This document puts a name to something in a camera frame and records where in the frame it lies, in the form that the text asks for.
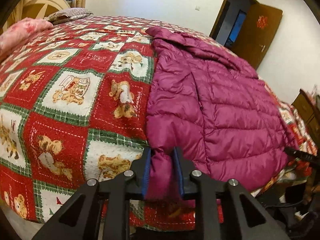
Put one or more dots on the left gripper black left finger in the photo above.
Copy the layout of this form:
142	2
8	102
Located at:
80	216

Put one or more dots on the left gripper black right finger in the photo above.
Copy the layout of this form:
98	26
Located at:
223	210

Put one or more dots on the magenta puffer down jacket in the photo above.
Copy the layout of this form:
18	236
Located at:
212	105

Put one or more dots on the brown wooden dresser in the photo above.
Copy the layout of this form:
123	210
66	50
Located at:
309	113

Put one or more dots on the red bear patchwork bedspread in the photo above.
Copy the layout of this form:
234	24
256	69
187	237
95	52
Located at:
73	107

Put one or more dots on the brown wooden door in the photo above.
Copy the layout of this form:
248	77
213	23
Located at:
252	43

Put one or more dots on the red door decoration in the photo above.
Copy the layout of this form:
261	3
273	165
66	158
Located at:
262	22

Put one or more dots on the pink floral folded quilt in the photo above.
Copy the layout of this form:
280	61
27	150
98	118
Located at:
20	32

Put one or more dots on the striped grey pillow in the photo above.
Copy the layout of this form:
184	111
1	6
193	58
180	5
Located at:
67	15

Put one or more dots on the cream wooden headboard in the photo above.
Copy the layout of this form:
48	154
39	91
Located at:
36	9

